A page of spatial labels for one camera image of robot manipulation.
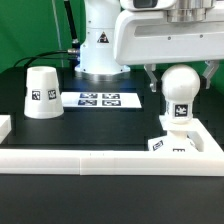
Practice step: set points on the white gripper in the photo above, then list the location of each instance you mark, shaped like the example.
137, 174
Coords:
170, 31

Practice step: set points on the white lamp bulb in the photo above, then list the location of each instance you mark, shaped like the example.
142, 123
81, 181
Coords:
180, 85

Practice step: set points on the white lamp base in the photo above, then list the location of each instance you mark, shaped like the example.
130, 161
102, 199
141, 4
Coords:
176, 138

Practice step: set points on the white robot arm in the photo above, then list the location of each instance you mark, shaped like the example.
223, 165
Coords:
97, 52

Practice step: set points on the white lamp shade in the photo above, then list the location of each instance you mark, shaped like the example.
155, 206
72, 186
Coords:
43, 99

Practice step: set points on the white marker sheet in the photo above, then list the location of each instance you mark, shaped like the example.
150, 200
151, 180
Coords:
100, 100

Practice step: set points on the white fence wall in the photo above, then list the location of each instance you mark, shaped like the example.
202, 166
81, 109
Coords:
207, 161

